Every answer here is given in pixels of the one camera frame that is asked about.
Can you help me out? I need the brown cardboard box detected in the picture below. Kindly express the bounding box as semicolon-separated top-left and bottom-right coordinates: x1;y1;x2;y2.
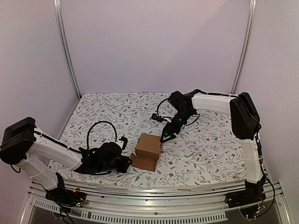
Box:
130;133;163;172

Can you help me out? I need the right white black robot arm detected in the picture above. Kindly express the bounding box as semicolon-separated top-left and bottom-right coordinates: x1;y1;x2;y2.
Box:
160;89;266;203

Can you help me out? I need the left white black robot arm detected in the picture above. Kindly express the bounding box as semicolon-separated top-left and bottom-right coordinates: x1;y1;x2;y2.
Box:
0;117;132;203

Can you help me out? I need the floral patterned table mat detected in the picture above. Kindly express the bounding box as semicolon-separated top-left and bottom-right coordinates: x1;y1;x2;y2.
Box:
48;92;246;188

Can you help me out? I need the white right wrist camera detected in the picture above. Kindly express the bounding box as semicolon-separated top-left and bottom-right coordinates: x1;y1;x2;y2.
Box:
151;113;172;122

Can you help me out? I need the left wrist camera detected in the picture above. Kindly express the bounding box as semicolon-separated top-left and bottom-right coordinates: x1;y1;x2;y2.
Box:
118;136;128;150

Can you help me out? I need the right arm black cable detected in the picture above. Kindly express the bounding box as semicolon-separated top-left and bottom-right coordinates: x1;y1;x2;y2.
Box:
156;89;234;119

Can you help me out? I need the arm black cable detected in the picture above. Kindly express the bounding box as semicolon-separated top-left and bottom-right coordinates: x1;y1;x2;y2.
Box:
156;89;234;119
85;120;118;150

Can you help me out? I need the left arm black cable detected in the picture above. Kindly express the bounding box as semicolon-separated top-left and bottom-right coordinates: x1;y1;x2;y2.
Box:
85;120;118;150

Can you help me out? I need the aluminium front rail frame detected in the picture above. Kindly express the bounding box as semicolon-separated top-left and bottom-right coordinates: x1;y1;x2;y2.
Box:
20;179;292;224

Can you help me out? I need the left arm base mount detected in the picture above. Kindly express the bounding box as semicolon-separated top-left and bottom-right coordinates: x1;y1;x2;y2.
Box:
45;173;86;207

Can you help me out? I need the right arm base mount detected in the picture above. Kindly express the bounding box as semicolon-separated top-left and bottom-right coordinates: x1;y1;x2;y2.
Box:
224;181;266;208

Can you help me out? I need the right aluminium corner post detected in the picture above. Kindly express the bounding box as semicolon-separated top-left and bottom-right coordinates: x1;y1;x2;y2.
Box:
230;0;257;94

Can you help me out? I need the aluminium corner post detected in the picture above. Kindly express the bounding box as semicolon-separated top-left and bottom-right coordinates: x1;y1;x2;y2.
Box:
53;0;82;100
230;0;257;94

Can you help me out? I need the left aluminium corner post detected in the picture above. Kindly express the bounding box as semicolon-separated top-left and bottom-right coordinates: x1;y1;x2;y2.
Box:
53;0;82;100

